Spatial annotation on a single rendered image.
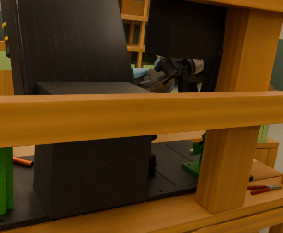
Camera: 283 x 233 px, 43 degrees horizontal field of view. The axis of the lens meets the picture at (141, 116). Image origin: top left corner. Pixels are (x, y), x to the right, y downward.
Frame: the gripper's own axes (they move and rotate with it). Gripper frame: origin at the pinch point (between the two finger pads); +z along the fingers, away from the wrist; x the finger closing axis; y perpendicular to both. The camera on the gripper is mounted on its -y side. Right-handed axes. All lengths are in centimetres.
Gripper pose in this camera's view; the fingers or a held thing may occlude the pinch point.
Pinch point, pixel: (146, 88)
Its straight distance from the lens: 124.0
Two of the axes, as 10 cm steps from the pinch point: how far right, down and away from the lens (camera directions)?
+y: -4.8, -8.6, 2.0
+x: 2.7, -3.6, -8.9
